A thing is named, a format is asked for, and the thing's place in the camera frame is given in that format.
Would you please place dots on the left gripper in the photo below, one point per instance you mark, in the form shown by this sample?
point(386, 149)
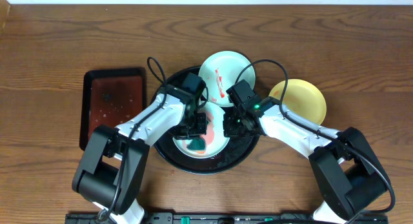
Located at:
point(181, 134)

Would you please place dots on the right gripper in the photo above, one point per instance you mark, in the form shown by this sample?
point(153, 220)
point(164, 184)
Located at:
point(229, 130)

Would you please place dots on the green orange sponge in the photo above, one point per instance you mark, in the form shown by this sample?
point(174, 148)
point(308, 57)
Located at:
point(196, 144)

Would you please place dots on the light blue plate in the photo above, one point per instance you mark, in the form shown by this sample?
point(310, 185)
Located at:
point(214, 137)
point(219, 72)

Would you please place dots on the yellow plate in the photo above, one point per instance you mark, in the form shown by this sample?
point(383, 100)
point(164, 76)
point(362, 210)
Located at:
point(305, 100)

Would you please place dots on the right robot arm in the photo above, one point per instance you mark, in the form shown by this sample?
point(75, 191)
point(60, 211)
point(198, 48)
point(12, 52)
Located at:
point(347, 171)

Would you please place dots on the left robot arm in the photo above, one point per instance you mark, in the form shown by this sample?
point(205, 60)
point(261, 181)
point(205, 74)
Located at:
point(113, 163)

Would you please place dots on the round black tray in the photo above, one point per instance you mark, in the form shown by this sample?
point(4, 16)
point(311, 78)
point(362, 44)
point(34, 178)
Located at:
point(237, 149)

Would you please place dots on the rectangular black sponge tray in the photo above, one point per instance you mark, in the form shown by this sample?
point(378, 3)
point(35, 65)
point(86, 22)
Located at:
point(111, 97)

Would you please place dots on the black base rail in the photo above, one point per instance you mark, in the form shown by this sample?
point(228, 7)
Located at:
point(169, 218)

